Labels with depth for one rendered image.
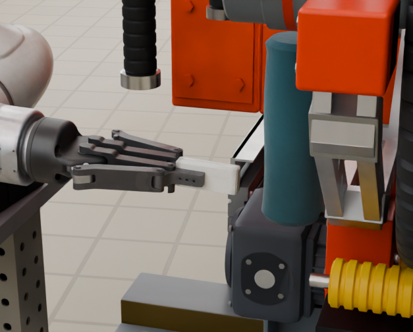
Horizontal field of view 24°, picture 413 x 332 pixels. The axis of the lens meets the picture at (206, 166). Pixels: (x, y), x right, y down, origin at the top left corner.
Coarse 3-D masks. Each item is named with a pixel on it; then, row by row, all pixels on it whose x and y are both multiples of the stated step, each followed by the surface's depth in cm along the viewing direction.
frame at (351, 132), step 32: (320, 96) 89; (352, 96) 91; (320, 128) 90; (352, 128) 89; (384, 128) 127; (320, 160) 94; (352, 160) 92; (384, 160) 119; (352, 192) 107; (384, 192) 108; (352, 224) 109
